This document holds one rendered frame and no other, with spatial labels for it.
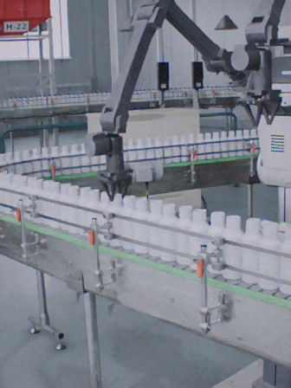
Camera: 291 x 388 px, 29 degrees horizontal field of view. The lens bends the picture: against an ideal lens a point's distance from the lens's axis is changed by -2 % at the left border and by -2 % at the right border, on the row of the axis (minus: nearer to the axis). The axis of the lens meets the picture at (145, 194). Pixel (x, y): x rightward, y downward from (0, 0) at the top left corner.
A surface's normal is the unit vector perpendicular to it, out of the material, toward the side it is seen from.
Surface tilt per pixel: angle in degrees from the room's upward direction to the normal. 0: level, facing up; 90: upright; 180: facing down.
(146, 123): 90
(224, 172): 93
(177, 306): 90
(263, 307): 90
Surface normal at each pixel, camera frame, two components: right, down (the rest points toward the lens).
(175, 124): 0.42, 0.17
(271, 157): -0.74, 0.17
